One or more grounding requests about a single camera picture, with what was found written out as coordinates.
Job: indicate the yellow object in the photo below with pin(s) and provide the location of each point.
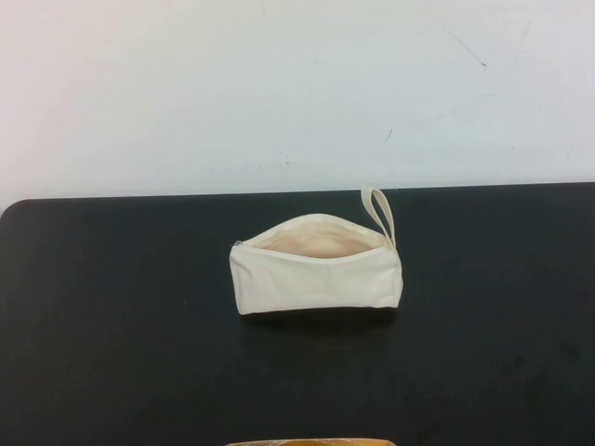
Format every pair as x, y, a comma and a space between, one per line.
307, 442

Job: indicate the cream canvas pencil case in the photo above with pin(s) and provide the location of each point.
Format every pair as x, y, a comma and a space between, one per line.
316, 283

